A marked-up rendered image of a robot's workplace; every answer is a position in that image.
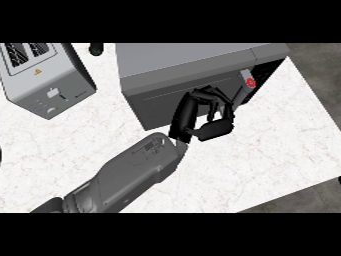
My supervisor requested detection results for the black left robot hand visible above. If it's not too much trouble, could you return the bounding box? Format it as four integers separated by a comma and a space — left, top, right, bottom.
167, 85, 238, 145

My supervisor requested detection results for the grey microwave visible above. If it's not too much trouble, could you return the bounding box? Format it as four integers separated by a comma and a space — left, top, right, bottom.
114, 43, 291, 132

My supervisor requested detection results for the small black rounded object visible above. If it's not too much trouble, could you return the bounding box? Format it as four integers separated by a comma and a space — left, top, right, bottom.
88, 43, 105, 57

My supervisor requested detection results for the silver toaster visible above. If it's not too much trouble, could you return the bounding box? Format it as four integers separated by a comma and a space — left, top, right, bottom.
0, 43, 100, 121

